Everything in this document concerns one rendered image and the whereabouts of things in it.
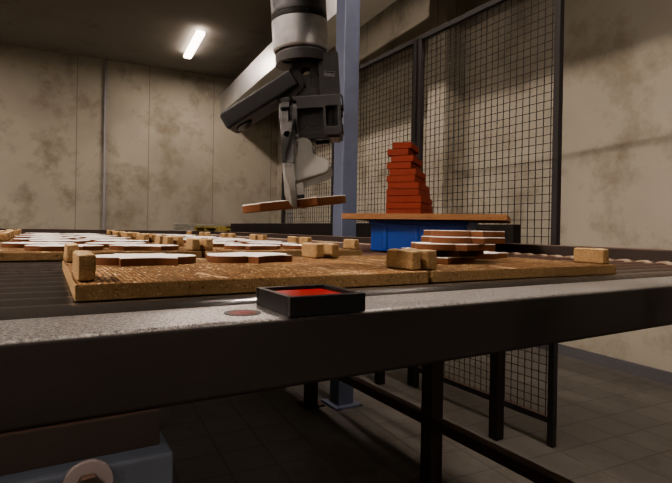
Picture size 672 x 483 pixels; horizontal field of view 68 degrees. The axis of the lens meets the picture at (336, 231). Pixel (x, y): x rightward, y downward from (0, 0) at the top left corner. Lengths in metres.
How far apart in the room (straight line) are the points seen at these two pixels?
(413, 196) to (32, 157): 8.76
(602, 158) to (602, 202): 0.33
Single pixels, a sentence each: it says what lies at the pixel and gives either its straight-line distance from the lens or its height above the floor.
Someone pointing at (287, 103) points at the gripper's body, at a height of 1.15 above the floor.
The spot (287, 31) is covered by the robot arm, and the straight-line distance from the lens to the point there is 0.69.
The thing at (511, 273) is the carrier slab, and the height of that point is 0.93.
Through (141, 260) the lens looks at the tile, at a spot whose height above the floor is 0.94.
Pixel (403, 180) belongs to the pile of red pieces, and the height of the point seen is 1.16.
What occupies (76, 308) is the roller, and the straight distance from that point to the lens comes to 0.48.
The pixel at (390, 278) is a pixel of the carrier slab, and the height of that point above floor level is 0.93.
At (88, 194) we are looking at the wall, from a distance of 9.93.
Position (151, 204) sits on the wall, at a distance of 9.97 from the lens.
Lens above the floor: 0.99
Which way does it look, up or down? level
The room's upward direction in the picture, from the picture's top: 1 degrees clockwise
